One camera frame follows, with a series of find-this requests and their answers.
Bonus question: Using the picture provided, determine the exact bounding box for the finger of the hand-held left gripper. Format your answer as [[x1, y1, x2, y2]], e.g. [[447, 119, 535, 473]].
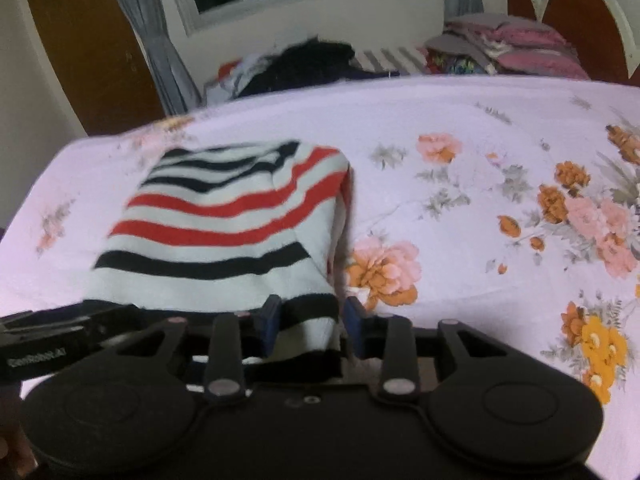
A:
[[82, 302, 147, 348]]

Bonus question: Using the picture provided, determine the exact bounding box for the brown wooden door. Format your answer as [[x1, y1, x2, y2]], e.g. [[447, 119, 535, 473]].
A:
[[20, 0, 167, 137]]

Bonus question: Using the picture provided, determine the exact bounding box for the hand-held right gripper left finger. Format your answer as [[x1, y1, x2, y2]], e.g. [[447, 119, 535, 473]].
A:
[[117, 294, 283, 404]]

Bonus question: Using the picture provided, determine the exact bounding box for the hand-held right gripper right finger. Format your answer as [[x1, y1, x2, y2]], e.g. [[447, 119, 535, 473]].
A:
[[345, 296, 501, 404]]

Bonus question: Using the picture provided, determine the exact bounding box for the grey striped cloth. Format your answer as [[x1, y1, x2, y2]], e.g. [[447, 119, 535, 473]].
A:
[[352, 46, 429, 77]]

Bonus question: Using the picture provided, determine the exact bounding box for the floral pink bed sheet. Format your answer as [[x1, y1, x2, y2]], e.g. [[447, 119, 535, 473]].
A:
[[0, 74, 640, 480]]

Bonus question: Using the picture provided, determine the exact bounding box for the stack of folded pink blankets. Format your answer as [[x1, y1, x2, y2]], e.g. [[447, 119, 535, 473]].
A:
[[447, 12, 568, 48]]

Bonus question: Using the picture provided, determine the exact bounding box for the pink ruffled pillow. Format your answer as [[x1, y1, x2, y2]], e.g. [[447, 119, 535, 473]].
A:
[[492, 42, 592, 81]]

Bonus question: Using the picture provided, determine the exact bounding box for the colourful floral cloth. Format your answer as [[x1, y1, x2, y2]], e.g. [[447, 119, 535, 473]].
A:
[[425, 46, 497, 77]]

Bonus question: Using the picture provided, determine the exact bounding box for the white and brown headboard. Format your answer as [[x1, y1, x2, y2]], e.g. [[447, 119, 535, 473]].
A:
[[506, 0, 640, 86]]

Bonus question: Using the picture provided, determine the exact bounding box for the dark cloth pile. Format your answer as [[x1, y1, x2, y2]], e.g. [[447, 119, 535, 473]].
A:
[[239, 36, 359, 97]]

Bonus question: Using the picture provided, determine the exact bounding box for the striped knit sweater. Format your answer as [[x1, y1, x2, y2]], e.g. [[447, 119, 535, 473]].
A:
[[82, 139, 352, 362]]

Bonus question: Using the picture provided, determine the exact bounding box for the light mixed clothes pile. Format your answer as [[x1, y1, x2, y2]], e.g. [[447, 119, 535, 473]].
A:
[[204, 52, 281, 107]]

